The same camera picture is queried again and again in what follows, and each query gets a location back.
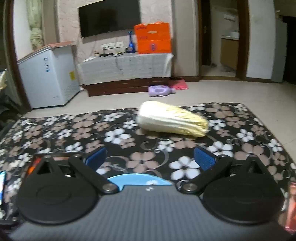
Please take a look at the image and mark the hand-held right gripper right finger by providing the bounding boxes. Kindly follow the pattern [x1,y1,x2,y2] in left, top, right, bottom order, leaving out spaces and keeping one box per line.
[179,146,275,194]

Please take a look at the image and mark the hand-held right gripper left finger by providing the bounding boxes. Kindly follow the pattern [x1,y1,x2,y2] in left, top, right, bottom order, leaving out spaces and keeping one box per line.
[28,147,120,194]

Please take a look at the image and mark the black floral tablecloth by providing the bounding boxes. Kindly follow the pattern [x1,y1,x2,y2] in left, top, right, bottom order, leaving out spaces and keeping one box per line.
[0,102,296,223]

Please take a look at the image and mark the blue plate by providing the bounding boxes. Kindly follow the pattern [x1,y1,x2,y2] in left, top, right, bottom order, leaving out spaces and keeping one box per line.
[107,173,173,187]

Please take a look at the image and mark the napa cabbage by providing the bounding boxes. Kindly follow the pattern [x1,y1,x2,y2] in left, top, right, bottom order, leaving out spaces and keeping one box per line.
[135,101,208,138]

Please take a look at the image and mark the dark wooden tv cabinet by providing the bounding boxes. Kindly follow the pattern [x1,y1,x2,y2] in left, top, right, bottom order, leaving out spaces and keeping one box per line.
[85,77,176,96]

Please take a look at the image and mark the pink floor cloth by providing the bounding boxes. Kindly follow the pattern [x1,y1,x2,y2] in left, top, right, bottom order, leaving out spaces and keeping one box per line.
[170,79,189,90]

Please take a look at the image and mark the purple plastic bottle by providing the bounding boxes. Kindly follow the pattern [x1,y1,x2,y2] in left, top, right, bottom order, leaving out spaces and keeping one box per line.
[148,85,176,97]

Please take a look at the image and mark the white chest freezer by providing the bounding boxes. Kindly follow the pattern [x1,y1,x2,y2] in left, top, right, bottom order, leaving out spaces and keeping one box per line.
[17,42,81,109]

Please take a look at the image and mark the red glossy object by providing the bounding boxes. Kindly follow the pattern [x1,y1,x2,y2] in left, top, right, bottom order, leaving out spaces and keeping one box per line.
[285,179,296,233]

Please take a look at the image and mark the white checked cloth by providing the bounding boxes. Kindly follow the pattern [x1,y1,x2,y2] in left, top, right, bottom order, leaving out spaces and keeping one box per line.
[77,53,174,85]

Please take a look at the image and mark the wooden kitchen cabinet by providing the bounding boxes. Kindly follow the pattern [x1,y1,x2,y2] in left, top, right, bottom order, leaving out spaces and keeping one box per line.
[220,35,240,70]

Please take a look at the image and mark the blue glass vase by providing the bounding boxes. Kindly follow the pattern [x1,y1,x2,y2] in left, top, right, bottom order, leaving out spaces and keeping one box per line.
[126,31,137,54]

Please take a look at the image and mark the dark wooden door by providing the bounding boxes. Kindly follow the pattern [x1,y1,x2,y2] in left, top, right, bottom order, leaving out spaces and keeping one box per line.
[199,0,212,77]

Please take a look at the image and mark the orange cardboard box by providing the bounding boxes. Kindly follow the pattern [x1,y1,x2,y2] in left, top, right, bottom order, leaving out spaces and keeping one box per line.
[134,22,171,42]
[137,39,173,54]

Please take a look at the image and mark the pale green curtain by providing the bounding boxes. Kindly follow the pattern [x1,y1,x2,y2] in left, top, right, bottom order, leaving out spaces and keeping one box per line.
[25,0,45,50]

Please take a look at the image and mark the white wall socket strip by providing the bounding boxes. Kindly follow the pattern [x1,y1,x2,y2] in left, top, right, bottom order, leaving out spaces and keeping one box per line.
[100,42,124,49]

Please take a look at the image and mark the black wall television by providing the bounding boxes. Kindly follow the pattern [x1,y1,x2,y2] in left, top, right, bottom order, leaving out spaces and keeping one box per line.
[77,0,141,39]

